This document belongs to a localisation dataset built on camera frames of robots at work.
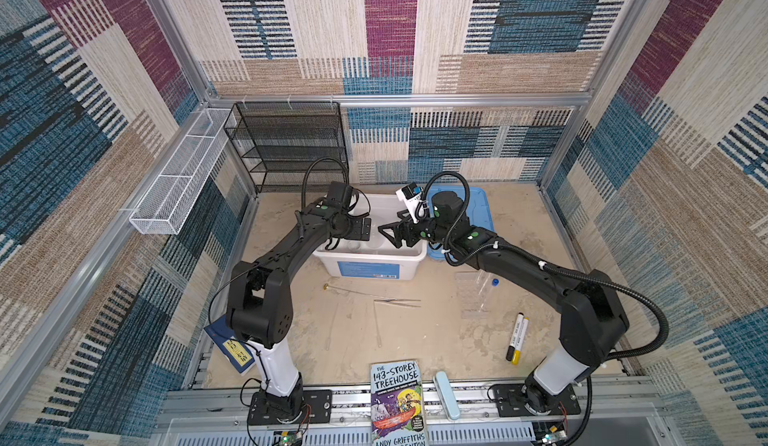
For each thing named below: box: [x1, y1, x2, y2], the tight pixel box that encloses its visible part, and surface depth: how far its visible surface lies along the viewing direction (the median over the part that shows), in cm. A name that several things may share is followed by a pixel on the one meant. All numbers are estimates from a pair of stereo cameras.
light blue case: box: [434, 371, 461, 421], surface depth 74 cm
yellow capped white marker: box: [512, 317, 530, 365], surface depth 83 cm
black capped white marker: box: [506, 312, 525, 362], surface depth 85 cm
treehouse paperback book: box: [369, 360, 429, 446], surface depth 73 cm
